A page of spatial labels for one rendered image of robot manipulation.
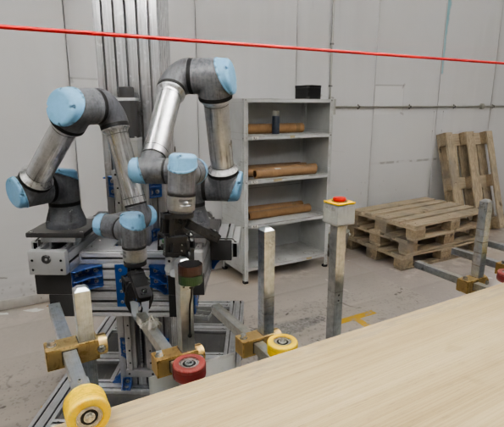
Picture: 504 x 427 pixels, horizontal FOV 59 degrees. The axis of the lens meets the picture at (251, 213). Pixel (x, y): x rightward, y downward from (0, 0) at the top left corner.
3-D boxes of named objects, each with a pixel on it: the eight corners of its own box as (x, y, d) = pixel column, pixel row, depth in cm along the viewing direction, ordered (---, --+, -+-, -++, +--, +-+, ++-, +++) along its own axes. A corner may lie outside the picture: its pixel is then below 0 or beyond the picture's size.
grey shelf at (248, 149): (222, 268, 424) (218, 98, 387) (300, 253, 467) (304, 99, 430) (244, 284, 386) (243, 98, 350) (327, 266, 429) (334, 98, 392)
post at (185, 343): (180, 418, 127) (174, 257, 115) (192, 414, 128) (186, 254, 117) (185, 426, 124) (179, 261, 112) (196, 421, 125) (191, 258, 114)
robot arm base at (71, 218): (56, 220, 186) (53, 196, 184) (92, 220, 186) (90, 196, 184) (38, 230, 172) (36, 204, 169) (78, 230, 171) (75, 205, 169)
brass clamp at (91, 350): (45, 360, 106) (42, 341, 105) (103, 346, 112) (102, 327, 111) (47, 374, 101) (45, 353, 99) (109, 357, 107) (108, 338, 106)
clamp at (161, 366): (152, 369, 120) (150, 352, 118) (198, 356, 126) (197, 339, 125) (158, 380, 115) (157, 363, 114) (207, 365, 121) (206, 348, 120)
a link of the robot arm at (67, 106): (51, 208, 172) (114, 106, 143) (13, 217, 160) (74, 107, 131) (35, 185, 174) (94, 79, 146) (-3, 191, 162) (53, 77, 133)
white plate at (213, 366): (150, 409, 122) (147, 376, 120) (235, 380, 135) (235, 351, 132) (151, 410, 122) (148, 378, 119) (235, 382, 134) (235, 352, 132)
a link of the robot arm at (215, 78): (209, 190, 182) (192, 52, 151) (246, 191, 180) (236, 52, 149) (202, 207, 172) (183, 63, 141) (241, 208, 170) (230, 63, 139)
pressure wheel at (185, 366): (169, 398, 112) (167, 357, 109) (199, 388, 115) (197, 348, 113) (180, 417, 105) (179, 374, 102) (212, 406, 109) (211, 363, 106)
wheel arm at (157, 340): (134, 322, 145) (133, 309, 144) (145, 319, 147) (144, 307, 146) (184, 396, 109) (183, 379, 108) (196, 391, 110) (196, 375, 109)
